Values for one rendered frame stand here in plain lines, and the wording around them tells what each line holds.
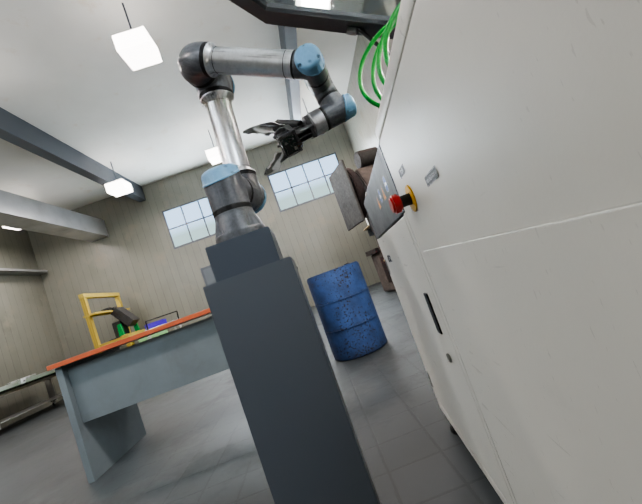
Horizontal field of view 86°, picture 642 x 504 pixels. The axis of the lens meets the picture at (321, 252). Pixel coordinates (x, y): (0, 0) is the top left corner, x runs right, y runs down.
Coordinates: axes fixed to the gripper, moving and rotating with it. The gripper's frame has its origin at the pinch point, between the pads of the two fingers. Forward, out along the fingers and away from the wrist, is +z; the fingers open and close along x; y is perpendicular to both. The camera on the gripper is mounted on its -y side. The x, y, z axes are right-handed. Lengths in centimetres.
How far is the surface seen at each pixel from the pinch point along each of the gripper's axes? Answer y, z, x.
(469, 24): 82, -15, -32
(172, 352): -72, 103, 119
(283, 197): -825, -75, 471
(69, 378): -86, 168, 106
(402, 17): 67, -18, -31
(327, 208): -760, -173, 540
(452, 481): 77, -3, 89
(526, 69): 89, -13, -30
